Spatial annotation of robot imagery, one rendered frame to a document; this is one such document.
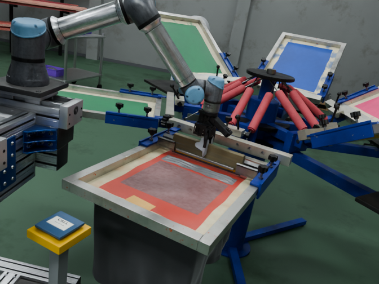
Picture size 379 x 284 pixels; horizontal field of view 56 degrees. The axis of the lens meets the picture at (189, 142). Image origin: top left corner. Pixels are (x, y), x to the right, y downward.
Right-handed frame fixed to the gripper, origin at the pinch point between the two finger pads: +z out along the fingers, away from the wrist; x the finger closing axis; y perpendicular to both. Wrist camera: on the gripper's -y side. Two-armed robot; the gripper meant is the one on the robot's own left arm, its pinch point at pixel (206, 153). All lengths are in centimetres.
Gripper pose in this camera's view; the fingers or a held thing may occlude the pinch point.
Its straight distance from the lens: 166.5
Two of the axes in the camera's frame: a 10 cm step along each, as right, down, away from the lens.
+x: -4.5, 2.4, -8.6
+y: -8.8, -2.9, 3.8
